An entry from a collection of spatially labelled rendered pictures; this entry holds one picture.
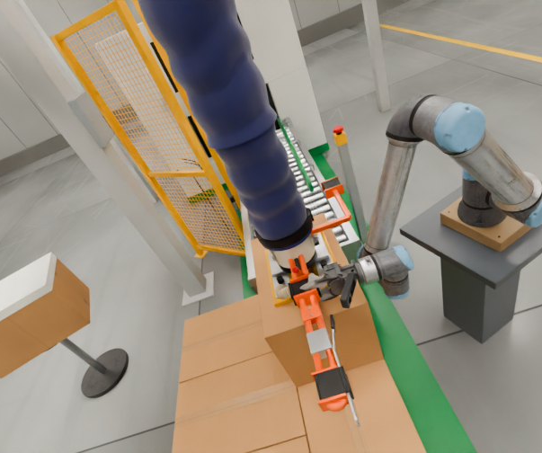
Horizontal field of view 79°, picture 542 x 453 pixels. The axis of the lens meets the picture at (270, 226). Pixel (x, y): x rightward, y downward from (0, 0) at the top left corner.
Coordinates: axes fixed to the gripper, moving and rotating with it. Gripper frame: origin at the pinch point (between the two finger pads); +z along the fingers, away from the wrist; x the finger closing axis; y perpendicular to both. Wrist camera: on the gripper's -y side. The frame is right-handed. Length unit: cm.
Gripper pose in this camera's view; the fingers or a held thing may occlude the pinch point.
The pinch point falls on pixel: (306, 295)
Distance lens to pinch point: 115.9
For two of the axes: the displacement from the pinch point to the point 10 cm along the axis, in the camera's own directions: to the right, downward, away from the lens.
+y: -1.3, -5.7, 8.1
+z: -9.4, 3.4, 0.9
